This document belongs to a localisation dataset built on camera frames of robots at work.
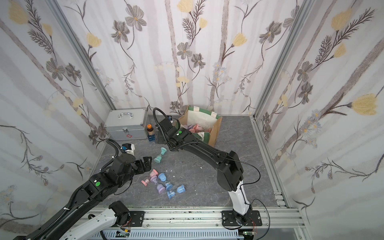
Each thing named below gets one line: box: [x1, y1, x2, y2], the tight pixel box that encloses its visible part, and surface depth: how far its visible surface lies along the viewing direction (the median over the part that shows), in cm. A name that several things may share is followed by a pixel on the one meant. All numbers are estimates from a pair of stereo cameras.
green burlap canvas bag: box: [178, 105, 223, 148], surface depth 97 cm
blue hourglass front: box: [167, 184, 186, 199], surface depth 83 cm
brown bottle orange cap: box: [147, 124, 155, 136], surface depth 106 cm
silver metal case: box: [104, 108, 148, 141], surface depth 100 cm
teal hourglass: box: [154, 147, 167, 164], surface depth 100 cm
